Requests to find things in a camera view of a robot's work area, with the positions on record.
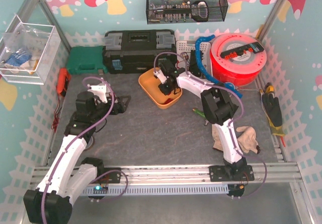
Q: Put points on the black terminal strip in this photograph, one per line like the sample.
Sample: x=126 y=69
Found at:
x=254 y=47

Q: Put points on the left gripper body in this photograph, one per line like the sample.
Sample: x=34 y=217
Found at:
x=115 y=104

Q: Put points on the orange multimeter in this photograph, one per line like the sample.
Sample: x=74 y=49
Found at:
x=63 y=82

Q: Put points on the black toolbox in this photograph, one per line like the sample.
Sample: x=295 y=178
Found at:
x=134 y=51

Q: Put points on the orange plastic bin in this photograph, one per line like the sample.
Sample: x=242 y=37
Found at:
x=150 y=85

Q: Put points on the brown tape roll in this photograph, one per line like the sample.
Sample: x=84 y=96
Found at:
x=90 y=144

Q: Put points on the green tool case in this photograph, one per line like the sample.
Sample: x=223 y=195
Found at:
x=85 y=60

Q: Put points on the clear acrylic box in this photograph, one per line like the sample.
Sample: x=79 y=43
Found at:
x=41 y=40

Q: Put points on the orange filament spool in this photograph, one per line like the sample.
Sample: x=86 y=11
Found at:
x=241 y=70

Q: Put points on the aluminium front rail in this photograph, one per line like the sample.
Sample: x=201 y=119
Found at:
x=203 y=174

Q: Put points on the black yellow work glove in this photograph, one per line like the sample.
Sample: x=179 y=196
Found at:
x=272 y=110

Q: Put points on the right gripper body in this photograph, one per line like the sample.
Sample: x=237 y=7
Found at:
x=165 y=88

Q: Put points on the green handled tool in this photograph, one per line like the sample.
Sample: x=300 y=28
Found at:
x=199 y=112

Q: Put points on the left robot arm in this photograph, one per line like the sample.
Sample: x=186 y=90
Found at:
x=53 y=199

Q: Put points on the white perforated basket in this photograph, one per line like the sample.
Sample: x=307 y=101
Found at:
x=184 y=47

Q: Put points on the black wire mesh basket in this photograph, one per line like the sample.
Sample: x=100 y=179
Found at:
x=185 y=11

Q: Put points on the blue white glove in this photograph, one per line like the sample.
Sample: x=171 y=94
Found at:
x=18 y=58

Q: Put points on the beige work glove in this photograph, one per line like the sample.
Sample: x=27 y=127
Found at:
x=247 y=140

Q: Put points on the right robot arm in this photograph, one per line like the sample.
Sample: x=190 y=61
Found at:
x=217 y=106

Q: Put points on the black metal bracket plate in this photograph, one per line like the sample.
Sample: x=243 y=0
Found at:
x=193 y=67

